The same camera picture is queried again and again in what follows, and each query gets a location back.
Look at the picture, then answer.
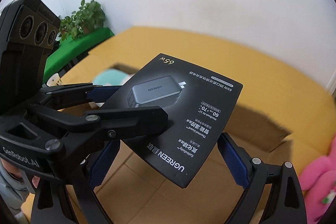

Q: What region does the pink bear plush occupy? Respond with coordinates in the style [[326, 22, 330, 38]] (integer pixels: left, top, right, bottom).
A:
[[299, 139, 335, 223]]

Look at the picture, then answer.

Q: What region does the person left hand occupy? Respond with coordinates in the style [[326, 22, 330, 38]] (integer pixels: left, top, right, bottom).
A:
[[32, 176, 40, 188]]

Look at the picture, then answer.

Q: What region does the green potted plant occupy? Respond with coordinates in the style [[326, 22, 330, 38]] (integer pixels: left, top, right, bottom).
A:
[[59, 0, 106, 41]]

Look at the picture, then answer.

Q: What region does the black charger box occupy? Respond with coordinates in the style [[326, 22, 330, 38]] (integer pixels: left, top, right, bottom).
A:
[[102, 53, 243, 188]]

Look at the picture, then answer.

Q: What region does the green cloth table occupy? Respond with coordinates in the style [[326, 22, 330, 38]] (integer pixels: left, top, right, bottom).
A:
[[43, 28, 114, 83]]

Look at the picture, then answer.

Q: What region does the cardboard box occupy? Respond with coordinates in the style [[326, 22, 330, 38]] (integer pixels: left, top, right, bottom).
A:
[[20, 52, 334, 224]]

